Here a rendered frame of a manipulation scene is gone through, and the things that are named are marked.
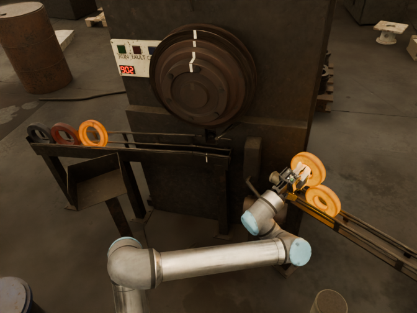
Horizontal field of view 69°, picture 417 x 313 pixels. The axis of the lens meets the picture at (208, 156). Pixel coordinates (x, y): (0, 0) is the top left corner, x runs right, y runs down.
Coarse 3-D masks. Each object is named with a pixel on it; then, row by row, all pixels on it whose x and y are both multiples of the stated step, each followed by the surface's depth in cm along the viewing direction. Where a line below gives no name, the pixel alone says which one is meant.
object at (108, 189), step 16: (96, 160) 161; (112, 160) 164; (80, 176) 164; (96, 176) 167; (112, 176) 165; (80, 192) 161; (96, 192) 159; (112, 192) 157; (80, 208) 152; (112, 208) 169; (144, 240) 203
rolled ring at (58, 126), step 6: (54, 126) 179; (60, 126) 177; (66, 126) 178; (54, 132) 182; (72, 132) 178; (54, 138) 186; (60, 138) 187; (78, 138) 182; (66, 144) 188; (72, 144) 187; (78, 144) 184
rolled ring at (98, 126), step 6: (90, 120) 176; (84, 126) 178; (96, 126) 175; (102, 126) 177; (84, 132) 182; (102, 132) 176; (84, 138) 182; (102, 138) 177; (84, 144) 183; (90, 144) 182; (96, 144) 182; (102, 144) 179
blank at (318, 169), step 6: (294, 156) 129; (300, 156) 126; (306, 156) 123; (312, 156) 123; (294, 162) 130; (306, 162) 125; (312, 162) 122; (318, 162) 122; (294, 168) 132; (312, 168) 123; (318, 168) 121; (324, 168) 122; (300, 174) 130; (312, 174) 125; (318, 174) 122; (324, 174) 122; (312, 180) 127; (318, 180) 124; (312, 186) 128
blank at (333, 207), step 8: (320, 184) 128; (312, 192) 130; (320, 192) 126; (328, 192) 124; (312, 200) 132; (328, 200) 124; (336, 200) 123; (320, 208) 131; (328, 208) 127; (336, 208) 123
